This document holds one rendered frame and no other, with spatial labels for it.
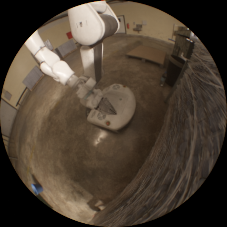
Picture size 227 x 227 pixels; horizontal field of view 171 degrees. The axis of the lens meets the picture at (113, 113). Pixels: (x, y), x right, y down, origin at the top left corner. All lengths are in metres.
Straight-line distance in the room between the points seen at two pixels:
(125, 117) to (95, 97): 0.44
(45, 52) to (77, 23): 0.17
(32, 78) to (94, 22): 5.93
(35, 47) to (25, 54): 7.55
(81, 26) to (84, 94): 0.29
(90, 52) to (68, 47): 6.39
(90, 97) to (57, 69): 0.19
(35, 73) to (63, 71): 5.79
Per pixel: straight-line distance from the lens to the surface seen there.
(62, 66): 0.35
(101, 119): 0.75
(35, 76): 6.14
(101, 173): 1.15
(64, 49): 6.69
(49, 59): 0.38
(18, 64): 7.94
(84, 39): 0.36
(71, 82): 0.34
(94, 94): 0.34
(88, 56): 0.46
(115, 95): 0.92
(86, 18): 0.35
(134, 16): 7.68
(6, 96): 8.24
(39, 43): 0.40
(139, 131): 1.06
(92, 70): 0.51
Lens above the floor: 1.02
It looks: 64 degrees down
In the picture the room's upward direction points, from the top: 20 degrees counter-clockwise
